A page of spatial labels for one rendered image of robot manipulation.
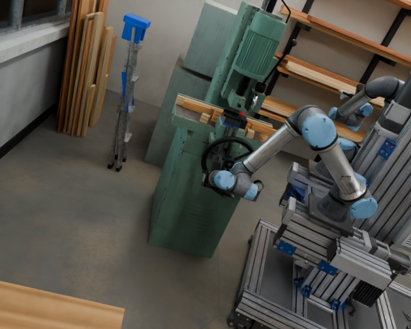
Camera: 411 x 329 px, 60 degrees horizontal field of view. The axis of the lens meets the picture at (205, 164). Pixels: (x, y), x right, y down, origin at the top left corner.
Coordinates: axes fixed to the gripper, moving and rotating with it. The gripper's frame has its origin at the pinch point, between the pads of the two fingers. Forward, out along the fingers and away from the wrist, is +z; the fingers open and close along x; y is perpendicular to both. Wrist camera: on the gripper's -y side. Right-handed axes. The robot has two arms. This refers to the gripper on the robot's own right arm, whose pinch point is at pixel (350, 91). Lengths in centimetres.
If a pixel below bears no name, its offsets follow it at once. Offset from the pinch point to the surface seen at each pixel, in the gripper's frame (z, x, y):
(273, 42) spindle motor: -59, -74, -26
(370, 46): 130, 58, -24
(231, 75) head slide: -44, -89, -2
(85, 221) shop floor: -66, -158, 104
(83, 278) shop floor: -109, -145, 106
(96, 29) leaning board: 39, -190, 5
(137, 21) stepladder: 7, -154, -12
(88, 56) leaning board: 39, -195, 27
